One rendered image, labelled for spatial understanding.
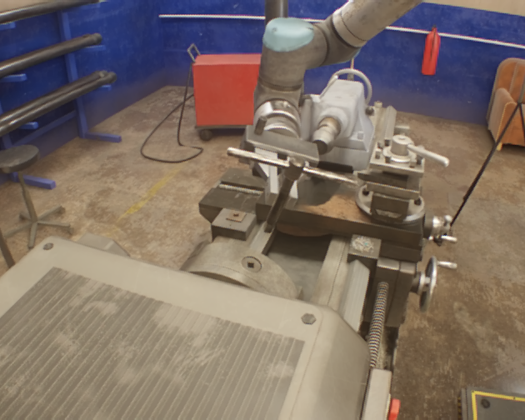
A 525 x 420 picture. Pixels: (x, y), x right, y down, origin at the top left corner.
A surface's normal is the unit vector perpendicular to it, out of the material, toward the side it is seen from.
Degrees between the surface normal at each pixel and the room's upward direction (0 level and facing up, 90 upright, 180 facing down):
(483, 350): 0
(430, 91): 90
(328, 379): 45
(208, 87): 90
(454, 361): 0
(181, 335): 0
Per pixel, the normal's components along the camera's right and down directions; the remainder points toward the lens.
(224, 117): 0.02, 0.55
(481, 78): -0.33, 0.52
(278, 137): 0.31, -0.70
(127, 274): 0.00, -0.84
